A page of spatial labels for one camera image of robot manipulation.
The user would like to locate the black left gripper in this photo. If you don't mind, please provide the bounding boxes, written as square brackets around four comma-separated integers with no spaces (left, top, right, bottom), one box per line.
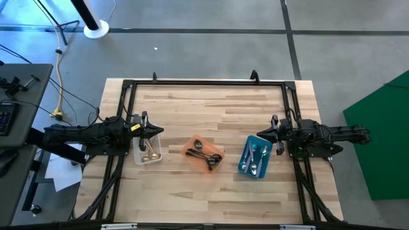
[127,111,165,152]

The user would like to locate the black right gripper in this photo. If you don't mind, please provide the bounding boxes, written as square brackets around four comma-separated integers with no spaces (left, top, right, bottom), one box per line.
[256,114,318,157]

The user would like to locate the clear plastic bin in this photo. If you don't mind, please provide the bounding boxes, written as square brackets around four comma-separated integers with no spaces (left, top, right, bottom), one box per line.
[132,126,163,166]

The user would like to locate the teal plastic bin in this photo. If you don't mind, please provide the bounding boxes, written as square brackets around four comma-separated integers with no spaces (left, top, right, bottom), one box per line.
[237,134,274,180]

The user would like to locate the orange plastic bin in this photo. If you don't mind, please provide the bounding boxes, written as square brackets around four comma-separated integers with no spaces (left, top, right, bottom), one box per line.
[180,134,226,176]

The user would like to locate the black desk leg bar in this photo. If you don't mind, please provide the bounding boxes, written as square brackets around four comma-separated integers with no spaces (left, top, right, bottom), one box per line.
[24,126,88,165]

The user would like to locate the white paper sheets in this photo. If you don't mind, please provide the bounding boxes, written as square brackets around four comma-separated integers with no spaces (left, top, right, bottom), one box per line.
[43,142,84,193]

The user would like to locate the white round stand base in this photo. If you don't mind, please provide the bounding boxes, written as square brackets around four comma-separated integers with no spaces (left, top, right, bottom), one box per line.
[83,19,111,40]

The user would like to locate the green board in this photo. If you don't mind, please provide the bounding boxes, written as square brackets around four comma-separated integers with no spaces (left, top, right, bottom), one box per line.
[343,69,409,201]

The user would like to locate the black tripod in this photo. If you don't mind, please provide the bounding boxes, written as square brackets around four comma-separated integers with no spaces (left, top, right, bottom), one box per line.
[31,0,81,46]

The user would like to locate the black desk clamp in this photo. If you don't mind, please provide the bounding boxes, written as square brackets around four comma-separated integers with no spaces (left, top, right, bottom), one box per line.
[0,73,42,96]

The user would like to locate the black keyboard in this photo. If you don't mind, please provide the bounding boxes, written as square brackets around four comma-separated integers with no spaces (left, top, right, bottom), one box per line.
[0,102,20,137]

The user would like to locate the dark grey desk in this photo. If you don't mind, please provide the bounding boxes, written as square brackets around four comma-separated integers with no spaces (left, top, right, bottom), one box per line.
[0,144,38,227]

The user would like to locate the purple cable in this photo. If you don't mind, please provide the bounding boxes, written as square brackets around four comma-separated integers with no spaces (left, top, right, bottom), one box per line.
[284,107,302,128]

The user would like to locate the black table frame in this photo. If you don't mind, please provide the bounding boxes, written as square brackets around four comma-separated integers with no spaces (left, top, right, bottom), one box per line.
[76,70,344,224]

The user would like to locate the white edge bracket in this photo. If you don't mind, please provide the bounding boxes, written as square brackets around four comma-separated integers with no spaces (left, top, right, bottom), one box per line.
[279,224,316,230]
[100,222,139,230]

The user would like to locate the yellow floor cable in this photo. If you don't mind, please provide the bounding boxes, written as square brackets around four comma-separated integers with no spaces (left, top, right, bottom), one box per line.
[50,25,65,121]

